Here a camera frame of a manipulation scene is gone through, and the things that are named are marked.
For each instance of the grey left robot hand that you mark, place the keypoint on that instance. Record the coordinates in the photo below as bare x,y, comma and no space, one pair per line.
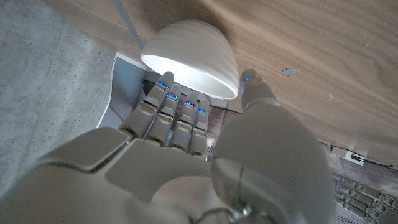
367,202

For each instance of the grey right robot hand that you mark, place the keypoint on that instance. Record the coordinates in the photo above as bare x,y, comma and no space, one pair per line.
264,149

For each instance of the white ceramic bowl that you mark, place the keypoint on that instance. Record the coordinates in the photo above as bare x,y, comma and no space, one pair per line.
192,46

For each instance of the white power strip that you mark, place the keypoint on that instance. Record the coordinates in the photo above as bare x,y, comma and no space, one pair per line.
345,154

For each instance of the grey tape outline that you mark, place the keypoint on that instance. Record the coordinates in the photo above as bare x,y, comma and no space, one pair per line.
126,18

